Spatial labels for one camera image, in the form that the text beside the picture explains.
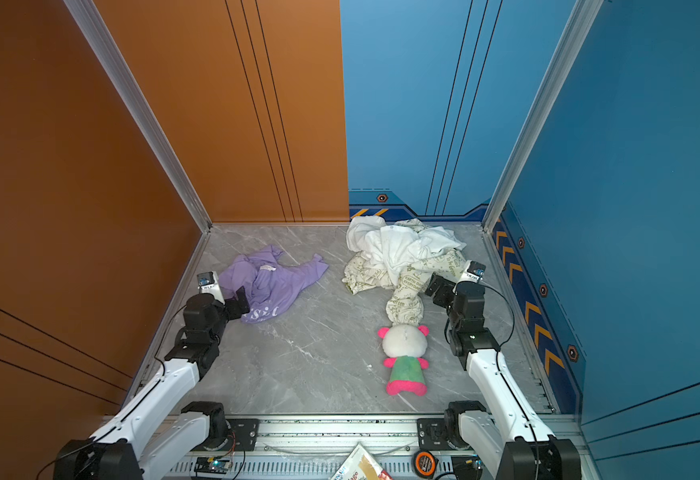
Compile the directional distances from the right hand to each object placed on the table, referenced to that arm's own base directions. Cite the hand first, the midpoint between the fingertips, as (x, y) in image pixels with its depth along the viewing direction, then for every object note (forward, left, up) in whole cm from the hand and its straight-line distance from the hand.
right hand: (445, 278), depth 83 cm
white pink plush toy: (-14, +11, -12) cm, 21 cm away
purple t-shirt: (+8, +55, -14) cm, 57 cm away
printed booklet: (-41, +24, -14) cm, 50 cm away
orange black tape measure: (-41, +9, -14) cm, 44 cm away
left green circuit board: (-41, +60, -18) cm, 75 cm away
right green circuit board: (-40, -3, -18) cm, 44 cm away
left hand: (-1, +61, -2) cm, 62 cm away
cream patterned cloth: (0, +9, -11) cm, 14 cm away
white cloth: (+18, +11, -6) cm, 22 cm away
